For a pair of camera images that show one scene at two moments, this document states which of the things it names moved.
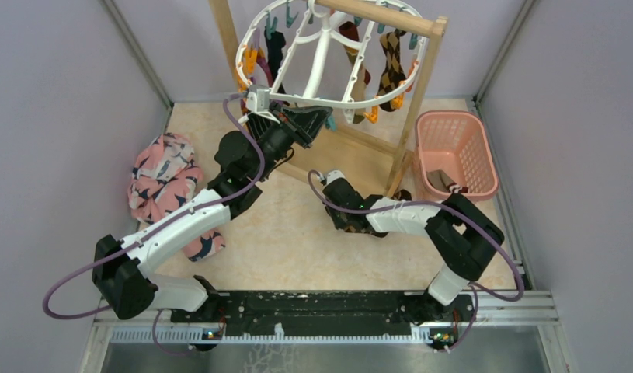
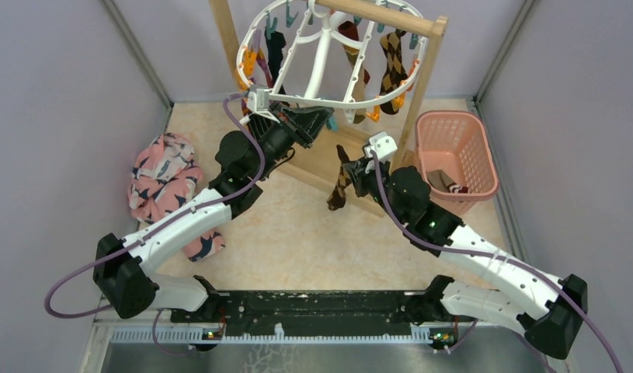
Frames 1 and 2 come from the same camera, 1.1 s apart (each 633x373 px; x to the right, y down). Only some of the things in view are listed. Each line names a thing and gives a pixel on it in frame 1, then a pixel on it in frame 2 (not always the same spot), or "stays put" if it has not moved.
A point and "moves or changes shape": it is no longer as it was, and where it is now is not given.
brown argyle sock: [403, 195] moves or changes shape
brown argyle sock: [394, 73] stays put
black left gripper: [303, 125] stays put
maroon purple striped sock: [261, 59] stays put
